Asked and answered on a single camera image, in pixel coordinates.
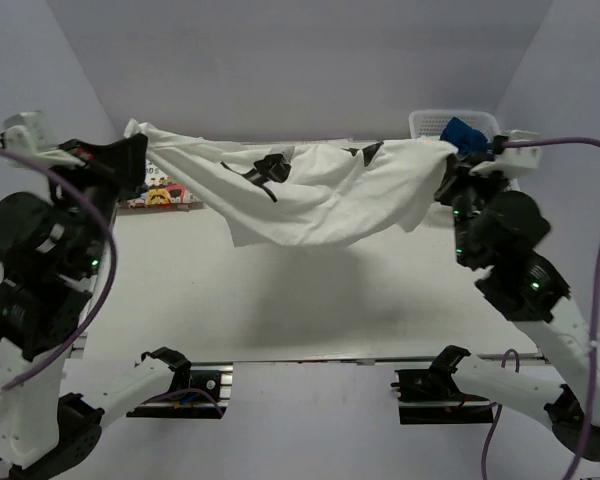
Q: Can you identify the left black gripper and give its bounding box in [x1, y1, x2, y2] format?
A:
[47, 132, 151, 273]

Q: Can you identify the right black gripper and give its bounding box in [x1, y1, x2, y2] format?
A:
[435, 151, 513, 266]

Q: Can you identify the dark blue t-shirt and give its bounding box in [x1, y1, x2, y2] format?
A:
[440, 117, 489, 159]

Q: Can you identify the white t-shirt black graphic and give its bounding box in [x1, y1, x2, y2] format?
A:
[124, 120, 457, 247]

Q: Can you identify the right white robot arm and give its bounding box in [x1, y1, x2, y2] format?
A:
[428, 154, 600, 462]

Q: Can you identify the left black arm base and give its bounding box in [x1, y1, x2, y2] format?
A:
[127, 364, 233, 420]

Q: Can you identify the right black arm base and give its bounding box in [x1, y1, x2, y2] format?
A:
[391, 369, 495, 426]

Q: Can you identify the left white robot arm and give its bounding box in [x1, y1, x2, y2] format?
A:
[0, 134, 192, 479]

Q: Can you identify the folded white cartoon t-shirt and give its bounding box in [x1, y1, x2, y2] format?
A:
[119, 160, 203, 213]

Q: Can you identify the white plastic mesh basket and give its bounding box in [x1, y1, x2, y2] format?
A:
[409, 109, 501, 142]

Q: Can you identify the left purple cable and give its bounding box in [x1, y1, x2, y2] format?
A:
[0, 142, 227, 419]

